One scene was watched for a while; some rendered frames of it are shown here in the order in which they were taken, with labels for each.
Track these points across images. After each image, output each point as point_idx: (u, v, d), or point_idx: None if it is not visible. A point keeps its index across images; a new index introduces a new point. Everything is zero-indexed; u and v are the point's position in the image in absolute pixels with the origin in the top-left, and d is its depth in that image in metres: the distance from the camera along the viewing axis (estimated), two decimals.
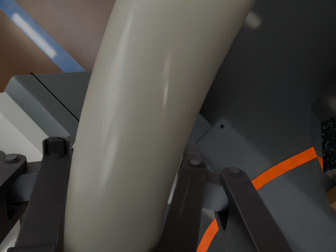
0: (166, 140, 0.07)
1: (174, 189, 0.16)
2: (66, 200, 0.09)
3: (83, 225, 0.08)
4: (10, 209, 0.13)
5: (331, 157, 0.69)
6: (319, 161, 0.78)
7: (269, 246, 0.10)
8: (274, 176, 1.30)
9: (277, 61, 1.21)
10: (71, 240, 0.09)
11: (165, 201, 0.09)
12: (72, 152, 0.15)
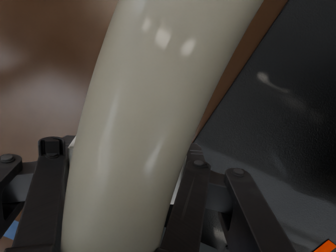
0: (167, 152, 0.07)
1: (177, 190, 0.16)
2: (63, 212, 0.09)
3: (80, 239, 0.08)
4: (6, 209, 0.13)
5: None
6: None
7: (273, 247, 0.10)
8: None
9: (269, 171, 1.07)
10: None
11: (165, 213, 0.08)
12: (68, 152, 0.15)
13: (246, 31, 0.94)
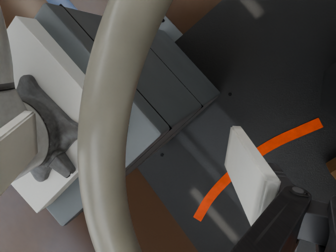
0: (124, 79, 0.16)
1: None
2: (79, 114, 0.18)
3: (87, 122, 0.17)
4: None
5: None
6: (333, 117, 0.81)
7: None
8: (277, 145, 1.34)
9: (291, 31, 1.23)
10: (81, 132, 0.18)
11: (127, 113, 0.18)
12: None
13: None
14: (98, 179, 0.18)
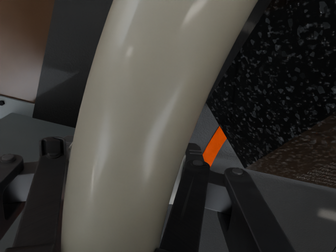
0: None
1: (176, 190, 0.16)
2: None
3: None
4: (7, 209, 0.13)
5: (242, 146, 0.44)
6: None
7: (272, 247, 0.10)
8: (214, 154, 1.07)
9: None
10: None
11: None
12: (69, 152, 0.15)
13: None
14: None
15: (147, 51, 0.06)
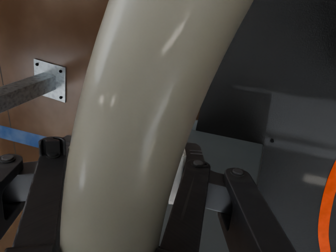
0: None
1: (177, 190, 0.16)
2: None
3: None
4: (7, 209, 0.13)
5: None
6: None
7: (272, 247, 0.10)
8: None
9: (284, 60, 1.20)
10: None
11: None
12: (68, 152, 0.15)
13: None
14: None
15: (148, 38, 0.06)
